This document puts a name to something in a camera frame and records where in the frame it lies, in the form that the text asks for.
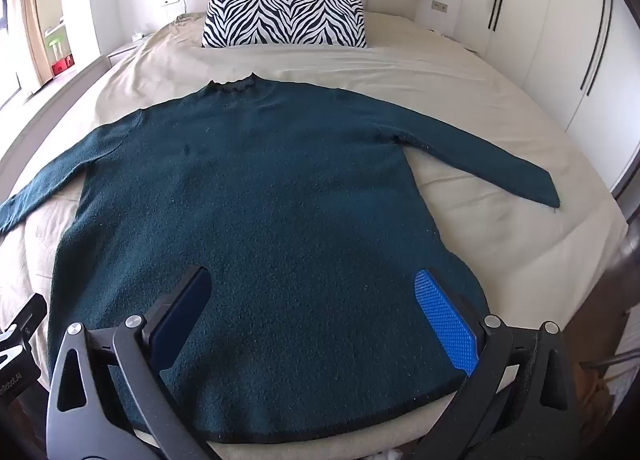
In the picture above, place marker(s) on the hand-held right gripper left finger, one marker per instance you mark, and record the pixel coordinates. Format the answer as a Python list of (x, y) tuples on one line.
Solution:
[(182, 312)]

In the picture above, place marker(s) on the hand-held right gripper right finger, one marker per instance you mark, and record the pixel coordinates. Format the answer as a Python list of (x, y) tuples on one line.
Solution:
[(442, 320)]

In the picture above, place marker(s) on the dark teal towel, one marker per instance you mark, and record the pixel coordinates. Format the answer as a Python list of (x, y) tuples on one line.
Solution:
[(275, 190)]

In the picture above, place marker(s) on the bed with cream sheet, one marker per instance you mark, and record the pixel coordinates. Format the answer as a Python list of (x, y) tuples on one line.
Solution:
[(450, 90)]

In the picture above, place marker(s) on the red box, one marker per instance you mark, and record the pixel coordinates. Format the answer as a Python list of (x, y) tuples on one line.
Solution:
[(62, 65)]

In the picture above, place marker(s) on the white nightstand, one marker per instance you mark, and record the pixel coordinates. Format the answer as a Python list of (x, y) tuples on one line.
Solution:
[(125, 50)]

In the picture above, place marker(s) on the green stool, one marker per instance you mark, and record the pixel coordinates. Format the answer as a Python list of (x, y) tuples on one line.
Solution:
[(54, 46)]

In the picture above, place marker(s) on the beige curtain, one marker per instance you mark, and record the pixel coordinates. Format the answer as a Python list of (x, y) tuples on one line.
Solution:
[(30, 30)]

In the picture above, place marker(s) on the zebra print pillow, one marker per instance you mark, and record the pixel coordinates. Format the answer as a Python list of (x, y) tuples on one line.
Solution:
[(285, 15)]

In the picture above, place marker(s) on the white shelf unit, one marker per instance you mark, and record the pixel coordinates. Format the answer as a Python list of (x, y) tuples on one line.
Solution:
[(55, 0)]

